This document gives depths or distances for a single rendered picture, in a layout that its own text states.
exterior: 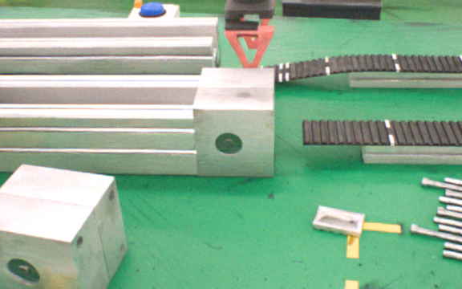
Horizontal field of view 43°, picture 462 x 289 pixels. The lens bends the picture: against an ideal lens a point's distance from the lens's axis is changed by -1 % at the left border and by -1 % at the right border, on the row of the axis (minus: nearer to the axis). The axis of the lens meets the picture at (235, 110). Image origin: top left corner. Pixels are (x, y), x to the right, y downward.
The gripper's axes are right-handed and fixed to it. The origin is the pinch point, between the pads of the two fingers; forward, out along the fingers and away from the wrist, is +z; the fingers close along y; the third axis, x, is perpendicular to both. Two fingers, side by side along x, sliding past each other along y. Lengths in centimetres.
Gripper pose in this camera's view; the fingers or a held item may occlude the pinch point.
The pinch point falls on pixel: (252, 54)
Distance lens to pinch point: 88.8
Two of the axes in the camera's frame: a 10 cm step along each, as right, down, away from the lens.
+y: -0.8, 5.2, -8.5
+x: 10.0, 0.1, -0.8
